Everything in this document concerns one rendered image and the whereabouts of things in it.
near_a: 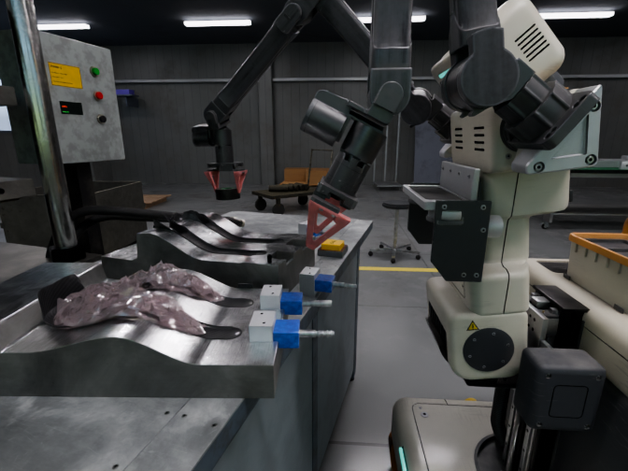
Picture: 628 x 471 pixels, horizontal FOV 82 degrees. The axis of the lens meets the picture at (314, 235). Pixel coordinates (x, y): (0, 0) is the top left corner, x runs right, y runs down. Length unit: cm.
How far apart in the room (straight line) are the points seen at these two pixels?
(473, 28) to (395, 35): 10
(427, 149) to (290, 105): 336
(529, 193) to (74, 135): 137
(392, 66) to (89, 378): 61
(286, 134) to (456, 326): 843
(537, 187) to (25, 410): 91
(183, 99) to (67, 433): 937
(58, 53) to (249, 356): 123
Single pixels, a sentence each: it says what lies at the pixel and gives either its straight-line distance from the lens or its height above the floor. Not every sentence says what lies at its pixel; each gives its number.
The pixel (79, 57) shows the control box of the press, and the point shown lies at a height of 142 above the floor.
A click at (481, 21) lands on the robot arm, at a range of 61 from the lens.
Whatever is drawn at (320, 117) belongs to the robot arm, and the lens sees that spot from 56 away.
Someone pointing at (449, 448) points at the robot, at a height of 28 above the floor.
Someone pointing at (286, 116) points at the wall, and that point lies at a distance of 907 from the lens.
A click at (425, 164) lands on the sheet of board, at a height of 56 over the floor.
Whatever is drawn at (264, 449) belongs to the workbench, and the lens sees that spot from 87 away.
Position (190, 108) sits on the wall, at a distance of 970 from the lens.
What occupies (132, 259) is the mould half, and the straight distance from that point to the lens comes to 102.
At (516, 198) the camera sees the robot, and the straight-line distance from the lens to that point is 81.
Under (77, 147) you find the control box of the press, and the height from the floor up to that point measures 112.
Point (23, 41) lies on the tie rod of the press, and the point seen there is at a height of 140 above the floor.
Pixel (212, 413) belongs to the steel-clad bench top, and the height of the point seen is 80.
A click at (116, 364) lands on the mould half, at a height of 85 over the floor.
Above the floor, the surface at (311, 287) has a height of 82.
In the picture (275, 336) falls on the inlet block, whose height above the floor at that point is 86.
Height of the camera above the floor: 116
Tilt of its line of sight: 15 degrees down
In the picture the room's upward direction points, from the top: straight up
